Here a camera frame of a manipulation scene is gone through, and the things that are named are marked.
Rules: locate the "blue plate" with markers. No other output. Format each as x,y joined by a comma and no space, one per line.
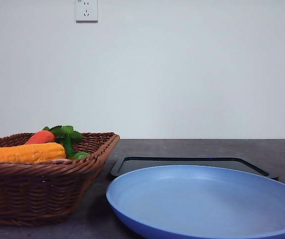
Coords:
199,202

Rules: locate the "brown wicker basket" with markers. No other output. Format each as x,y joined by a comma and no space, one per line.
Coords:
51,192

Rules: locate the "black tray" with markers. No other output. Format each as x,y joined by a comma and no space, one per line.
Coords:
131,164

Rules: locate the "green toy vegetable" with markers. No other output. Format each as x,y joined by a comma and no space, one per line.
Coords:
80,155

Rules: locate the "red toy carrot with leaves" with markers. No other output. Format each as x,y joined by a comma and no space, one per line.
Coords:
63,134

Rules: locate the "orange toy corn cob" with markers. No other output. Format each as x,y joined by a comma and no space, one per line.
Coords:
32,152

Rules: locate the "white wall socket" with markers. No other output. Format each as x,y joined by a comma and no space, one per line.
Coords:
86,11

